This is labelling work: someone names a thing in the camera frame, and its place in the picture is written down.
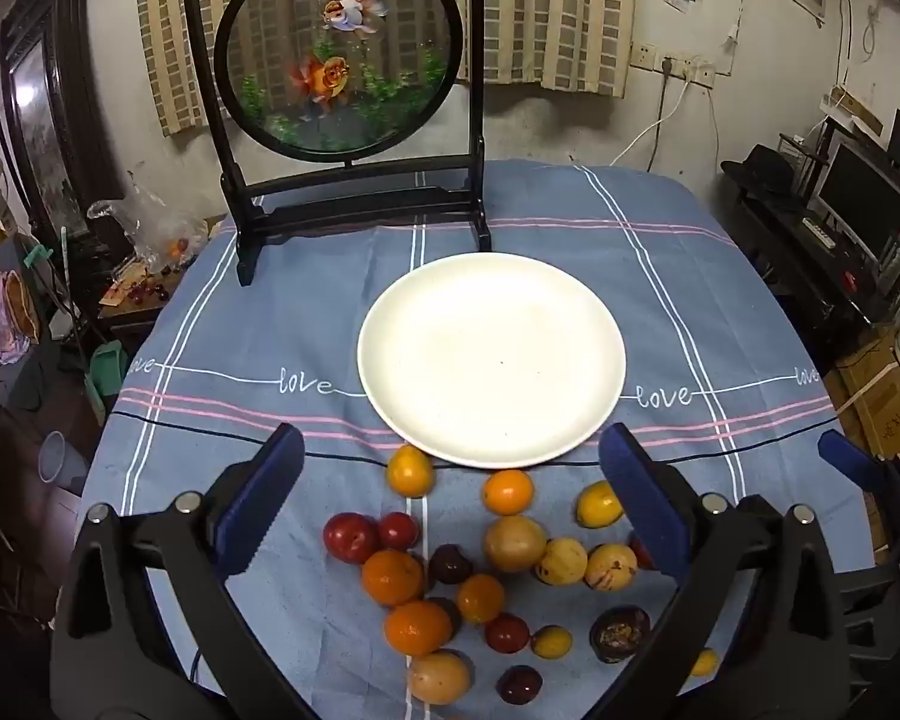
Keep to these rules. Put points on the black desk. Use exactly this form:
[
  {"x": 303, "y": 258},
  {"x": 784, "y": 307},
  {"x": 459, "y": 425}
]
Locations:
[{"x": 795, "y": 262}]

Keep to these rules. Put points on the clear plastic bag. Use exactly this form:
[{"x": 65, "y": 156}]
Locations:
[{"x": 146, "y": 221}]

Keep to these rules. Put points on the cardboard box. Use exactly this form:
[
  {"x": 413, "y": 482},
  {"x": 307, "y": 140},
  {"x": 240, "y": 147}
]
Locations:
[{"x": 881, "y": 405}]

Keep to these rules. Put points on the large red plum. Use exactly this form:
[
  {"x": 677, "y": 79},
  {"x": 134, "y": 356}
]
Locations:
[{"x": 351, "y": 537}]

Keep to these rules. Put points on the round goldfish screen black stand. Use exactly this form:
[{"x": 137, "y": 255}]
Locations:
[{"x": 360, "y": 199}]

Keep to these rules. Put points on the orange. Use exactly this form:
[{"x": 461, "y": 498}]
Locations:
[
  {"x": 480, "y": 598},
  {"x": 392, "y": 577},
  {"x": 508, "y": 491},
  {"x": 410, "y": 471},
  {"x": 418, "y": 628}
]

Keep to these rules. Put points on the white round plate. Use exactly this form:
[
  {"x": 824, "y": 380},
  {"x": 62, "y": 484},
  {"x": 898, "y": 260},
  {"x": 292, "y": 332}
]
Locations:
[{"x": 495, "y": 360}]

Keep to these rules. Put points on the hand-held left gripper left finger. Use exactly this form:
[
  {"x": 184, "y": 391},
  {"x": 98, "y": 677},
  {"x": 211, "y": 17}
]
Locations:
[{"x": 259, "y": 499}]

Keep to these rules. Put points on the purple plastic cup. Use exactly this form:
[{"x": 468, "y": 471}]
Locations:
[{"x": 56, "y": 459}]

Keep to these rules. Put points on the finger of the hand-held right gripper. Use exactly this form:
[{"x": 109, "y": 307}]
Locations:
[
  {"x": 881, "y": 600},
  {"x": 844, "y": 457}
]

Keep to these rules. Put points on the black hat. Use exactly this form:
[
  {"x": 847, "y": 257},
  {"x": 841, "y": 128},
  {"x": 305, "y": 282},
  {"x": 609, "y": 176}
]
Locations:
[{"x": 766, "y": 165}]

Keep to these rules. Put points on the dark mangosteen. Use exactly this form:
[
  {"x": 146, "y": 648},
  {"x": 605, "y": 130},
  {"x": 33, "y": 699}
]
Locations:
[{"x": 620, "y": 634}]

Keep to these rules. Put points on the green dustpan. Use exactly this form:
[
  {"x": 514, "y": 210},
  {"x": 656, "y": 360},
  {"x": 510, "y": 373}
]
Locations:
[{"x": 106, "y": 373}]

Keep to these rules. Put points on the blue plaid tablecloth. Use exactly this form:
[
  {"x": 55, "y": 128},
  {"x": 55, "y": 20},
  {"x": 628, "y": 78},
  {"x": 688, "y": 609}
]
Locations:
[{"x": 270, "y": 315}]

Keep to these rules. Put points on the white wall socket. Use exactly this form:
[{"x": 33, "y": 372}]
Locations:
[{"x": 647, "y": 54}]

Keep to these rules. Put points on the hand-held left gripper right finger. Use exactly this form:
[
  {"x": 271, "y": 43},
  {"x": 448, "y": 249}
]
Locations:
[{"x": 645, "y": 499}]

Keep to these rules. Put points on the tan passion fruit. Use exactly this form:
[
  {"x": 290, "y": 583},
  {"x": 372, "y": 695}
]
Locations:
[
  {"x": 514, "y": 544},
  {"x": 439, "y": 677}
]

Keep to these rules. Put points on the small yellow fruit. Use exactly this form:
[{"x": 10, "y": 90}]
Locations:
[
  {"x": 552, "y": 643},
  {"x": 703, "y": 662}
]

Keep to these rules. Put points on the yellow citrus fruit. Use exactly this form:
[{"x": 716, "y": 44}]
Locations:
[{"x": 597, "y": 504}]

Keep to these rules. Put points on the computer monitor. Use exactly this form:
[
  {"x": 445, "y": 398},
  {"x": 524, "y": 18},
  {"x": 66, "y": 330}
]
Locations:
[{"x": 862, "y": 191}]

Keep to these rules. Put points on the low wooden side table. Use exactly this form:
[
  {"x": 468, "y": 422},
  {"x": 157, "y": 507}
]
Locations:
[{"x": 131, "y": 296}]

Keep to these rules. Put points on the small red plum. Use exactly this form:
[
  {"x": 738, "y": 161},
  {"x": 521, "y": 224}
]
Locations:
[
  {"x": 507, "y": 632},
  {"x": 399, "y": 530}
]

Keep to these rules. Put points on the dark wooden framed mirror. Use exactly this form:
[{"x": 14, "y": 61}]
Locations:
[{"x": 41, "y": 105}]

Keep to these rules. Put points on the yellow spotted passion fruit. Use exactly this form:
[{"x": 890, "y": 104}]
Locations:
[
  {"x": 611, "y": 566},
  {"x": 562, "y": 561}
]

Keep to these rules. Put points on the beige checked curtain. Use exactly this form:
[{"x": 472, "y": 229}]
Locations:
[{"x": 555, "y": 15}]

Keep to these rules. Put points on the dark purple plum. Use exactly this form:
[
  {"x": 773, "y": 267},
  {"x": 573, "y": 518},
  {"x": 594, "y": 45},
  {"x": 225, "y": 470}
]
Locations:
[
  {"x": 519, "y": 685},
  {"x": 450, "y": 564}
]

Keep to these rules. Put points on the white power strip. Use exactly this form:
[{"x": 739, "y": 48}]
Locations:
[{"x": 688, "y": 69}]

